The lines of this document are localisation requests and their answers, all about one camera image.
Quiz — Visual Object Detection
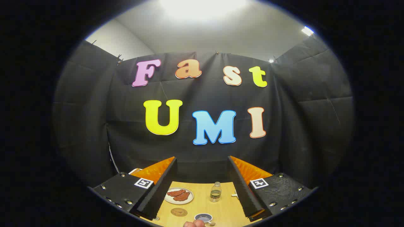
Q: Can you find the clear plastic water bottle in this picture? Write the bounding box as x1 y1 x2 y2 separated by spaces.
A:
210 182 222 202

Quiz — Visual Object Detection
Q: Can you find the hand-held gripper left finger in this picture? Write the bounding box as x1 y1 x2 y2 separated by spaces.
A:
88 157 178 221

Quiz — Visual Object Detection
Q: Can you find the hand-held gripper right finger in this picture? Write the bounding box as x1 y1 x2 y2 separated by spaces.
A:
228 155 318 222

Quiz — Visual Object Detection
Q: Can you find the white cable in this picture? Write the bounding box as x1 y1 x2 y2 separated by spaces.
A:
109 142 120 174

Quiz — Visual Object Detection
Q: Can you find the wooden table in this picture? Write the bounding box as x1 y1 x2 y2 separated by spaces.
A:
140 181 262 227

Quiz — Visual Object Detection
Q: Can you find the white round plate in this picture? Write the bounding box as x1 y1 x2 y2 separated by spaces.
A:
164 187 194 205

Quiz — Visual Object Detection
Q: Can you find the white cup with wooden handle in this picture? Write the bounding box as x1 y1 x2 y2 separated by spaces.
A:
194 213 216 227

